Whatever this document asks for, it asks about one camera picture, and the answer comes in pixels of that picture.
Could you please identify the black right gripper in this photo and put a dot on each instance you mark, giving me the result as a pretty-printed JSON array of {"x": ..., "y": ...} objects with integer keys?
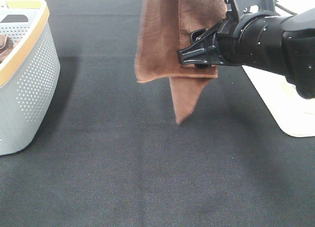
[{"x": 255, "y": 40}]

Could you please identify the brown microfiber towel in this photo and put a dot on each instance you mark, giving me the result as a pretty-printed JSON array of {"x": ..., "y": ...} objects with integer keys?
[{"x": 165, "y": 27}]

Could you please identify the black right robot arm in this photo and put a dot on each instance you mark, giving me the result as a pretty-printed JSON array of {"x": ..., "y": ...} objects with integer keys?
[{"x": 299, "y": 46}]

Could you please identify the brown towel in basket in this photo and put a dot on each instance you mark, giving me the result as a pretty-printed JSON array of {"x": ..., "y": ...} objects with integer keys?
[{"x": 6, "y": 46}]

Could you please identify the white plastic basket grey rim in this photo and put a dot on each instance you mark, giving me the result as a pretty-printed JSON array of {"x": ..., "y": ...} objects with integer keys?
[{"x": 294, "y": 115}]

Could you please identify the black fabric table mat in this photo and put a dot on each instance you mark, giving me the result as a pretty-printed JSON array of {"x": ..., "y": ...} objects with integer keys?
[{"x": 110, "y": 154}]

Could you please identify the grey perforated basket orange rim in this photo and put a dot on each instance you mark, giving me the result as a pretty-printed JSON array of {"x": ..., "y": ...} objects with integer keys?
[{"x": 28, "y": 75}]

